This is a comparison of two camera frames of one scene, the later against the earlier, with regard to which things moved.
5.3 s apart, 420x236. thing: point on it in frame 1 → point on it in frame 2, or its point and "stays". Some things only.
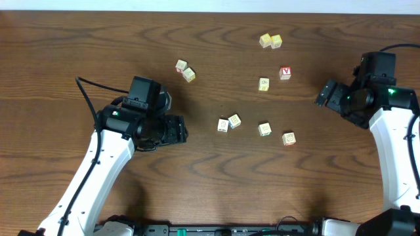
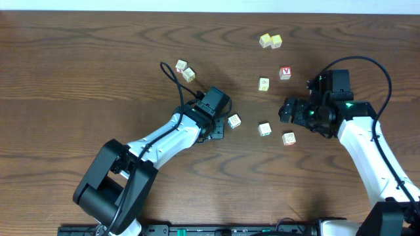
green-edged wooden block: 264,130 stays
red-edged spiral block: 289,138 stays
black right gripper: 333,102 → 298,118
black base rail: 278,229 stays
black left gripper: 177,128 → 217,132
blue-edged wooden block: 234,120 stays
